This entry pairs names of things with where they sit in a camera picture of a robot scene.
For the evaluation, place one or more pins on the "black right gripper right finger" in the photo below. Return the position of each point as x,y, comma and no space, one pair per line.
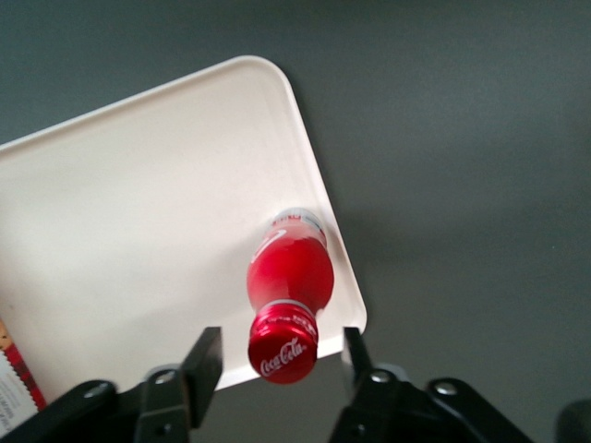
358,383

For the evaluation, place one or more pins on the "red plaid snack packet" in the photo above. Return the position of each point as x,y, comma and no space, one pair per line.
16,383

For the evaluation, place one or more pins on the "red coke bottle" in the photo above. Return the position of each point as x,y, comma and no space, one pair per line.
291,277

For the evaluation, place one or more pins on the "white plastic tray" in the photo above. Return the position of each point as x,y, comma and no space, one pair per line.
152,207

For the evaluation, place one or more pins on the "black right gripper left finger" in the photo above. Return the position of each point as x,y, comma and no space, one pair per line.
205,364

